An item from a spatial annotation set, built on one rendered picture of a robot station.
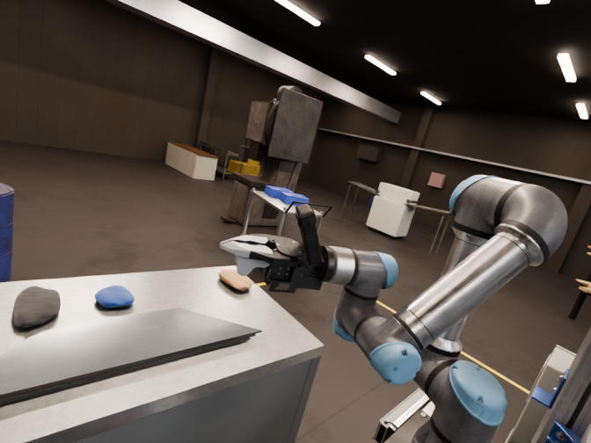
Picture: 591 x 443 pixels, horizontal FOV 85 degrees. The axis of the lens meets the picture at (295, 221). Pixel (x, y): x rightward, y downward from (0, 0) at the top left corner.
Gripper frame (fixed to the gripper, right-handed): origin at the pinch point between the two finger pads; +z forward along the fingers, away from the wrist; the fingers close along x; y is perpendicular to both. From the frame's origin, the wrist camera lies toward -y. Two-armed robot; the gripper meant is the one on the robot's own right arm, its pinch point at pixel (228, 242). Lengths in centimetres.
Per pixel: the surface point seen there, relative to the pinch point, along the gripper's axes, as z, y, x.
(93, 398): 19.4, 41.4, 2.4
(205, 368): -3.5, 42.6, 10.8
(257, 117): -94, 30, 518
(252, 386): -18, 49, 11
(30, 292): 44, 44, 38
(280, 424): -32, 71, 14
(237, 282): -17, 45, 54
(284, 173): -162, 111, 501
